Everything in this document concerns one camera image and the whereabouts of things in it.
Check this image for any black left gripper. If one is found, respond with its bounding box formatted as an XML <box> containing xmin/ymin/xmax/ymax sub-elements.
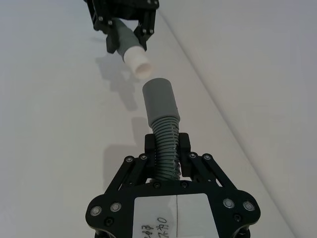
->
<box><xmin>84</xmin><ymin>0</ymin><xmax>160</xmax><ymax>54</ymax></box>

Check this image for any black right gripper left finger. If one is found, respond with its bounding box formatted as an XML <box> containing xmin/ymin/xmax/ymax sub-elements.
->
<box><xmin>105</xmin><ymin>133</ymin><xmax>159</xmax><ymax>193</ymax></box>

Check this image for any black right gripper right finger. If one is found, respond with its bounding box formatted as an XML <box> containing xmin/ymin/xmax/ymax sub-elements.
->
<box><xmin>177</xmin><ymin>132</ymin><xmax>239</xmax><ymax>192</ymax></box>

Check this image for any grey and white pipe fitting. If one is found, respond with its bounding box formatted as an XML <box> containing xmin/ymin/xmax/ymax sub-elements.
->
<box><xmin>112</xmin><ymin>18</ymin><xmax>158</xmax><ymax>80</ymax></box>

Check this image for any grey corrugated hose with cuff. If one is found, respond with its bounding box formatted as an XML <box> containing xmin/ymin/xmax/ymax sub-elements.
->
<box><xmin>142</xmin><ymin>77</ymin><xmax>183</xmax><ymax>182</ymax></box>

